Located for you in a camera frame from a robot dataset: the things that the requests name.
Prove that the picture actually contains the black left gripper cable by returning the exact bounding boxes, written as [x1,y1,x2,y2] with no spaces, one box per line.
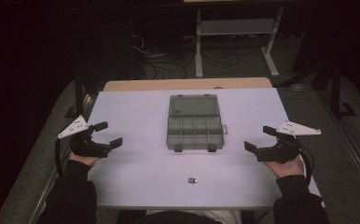
[54,137,64,179]

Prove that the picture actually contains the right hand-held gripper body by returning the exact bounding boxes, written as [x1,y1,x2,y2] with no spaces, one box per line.
[256,120,322,165]

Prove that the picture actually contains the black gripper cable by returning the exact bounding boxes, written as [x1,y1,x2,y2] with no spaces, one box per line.
[298,145,315,189]
[54,137,64,179]

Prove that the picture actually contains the wooden table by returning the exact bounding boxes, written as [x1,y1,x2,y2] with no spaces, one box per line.
[103,77,273,92]

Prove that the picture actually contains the black metal stand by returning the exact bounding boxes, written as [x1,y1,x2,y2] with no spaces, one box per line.
[63,70,92,119]
[276,61,357,119]

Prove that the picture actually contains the grey metal shelf stand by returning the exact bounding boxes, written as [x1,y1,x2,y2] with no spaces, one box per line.
[194,5,285,78]

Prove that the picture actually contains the person's right hand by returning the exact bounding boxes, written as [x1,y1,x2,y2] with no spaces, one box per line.
[263,156,306,179]

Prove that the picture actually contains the black floor cables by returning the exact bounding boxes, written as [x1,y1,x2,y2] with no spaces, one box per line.
[130,33,242,80]

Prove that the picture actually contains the grey plastic compartment box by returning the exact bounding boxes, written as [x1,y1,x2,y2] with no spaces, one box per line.
[165,93,229,154]

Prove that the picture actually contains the person's left hand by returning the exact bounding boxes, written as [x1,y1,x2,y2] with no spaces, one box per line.
[68,151,104,167]

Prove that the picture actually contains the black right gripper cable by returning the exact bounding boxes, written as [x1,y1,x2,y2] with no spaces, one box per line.
[298,145,315,189]

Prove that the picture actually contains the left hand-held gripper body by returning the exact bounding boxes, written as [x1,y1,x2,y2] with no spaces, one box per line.
[57,114,113,159]

